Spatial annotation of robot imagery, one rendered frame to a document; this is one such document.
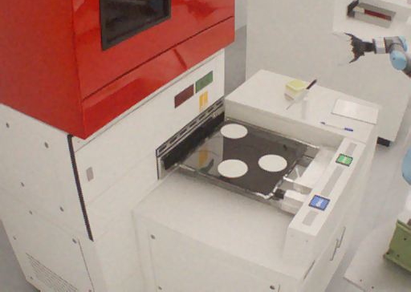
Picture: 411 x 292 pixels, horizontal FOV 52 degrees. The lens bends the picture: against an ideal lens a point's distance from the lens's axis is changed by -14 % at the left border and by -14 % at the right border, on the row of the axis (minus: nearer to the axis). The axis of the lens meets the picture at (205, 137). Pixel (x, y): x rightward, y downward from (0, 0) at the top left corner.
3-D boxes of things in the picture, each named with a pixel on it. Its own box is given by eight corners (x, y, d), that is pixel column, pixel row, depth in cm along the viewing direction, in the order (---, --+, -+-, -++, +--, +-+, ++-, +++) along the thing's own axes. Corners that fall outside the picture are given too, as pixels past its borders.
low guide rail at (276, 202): (181, 172, 176) (181, 166, 175) (185, 170, 178) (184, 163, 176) (306, 218, 154) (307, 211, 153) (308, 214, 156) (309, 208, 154)
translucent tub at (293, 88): (283, 96, 196) (284, 82, 192) (296, 92, 199) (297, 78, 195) (295, 104, 190) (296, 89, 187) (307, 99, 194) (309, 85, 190)
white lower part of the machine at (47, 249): (30, 289, 219) (-18, 170, 175) (118, 212, 278) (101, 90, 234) (129, 358, 188) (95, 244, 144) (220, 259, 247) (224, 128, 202)
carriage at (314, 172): (281, 209, 154) (282, 203, 152) (319, 155, 180) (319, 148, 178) (302, 216, 150) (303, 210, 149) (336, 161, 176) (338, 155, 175)
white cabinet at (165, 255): (152, 332, 203) (130, 212, 158) (250, 223, 272) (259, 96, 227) (270, 387, 174) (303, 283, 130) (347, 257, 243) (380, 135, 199)
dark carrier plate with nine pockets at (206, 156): (178, 163, 169) (178, 162, 168) (227, 120, 193) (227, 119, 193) (266, 196, 153) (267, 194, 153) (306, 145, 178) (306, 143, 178)
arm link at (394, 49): (415, 68, 172) (412, 54, 180) (398, 52, 170) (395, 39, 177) (404, 79, 177) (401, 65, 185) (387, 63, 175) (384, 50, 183)
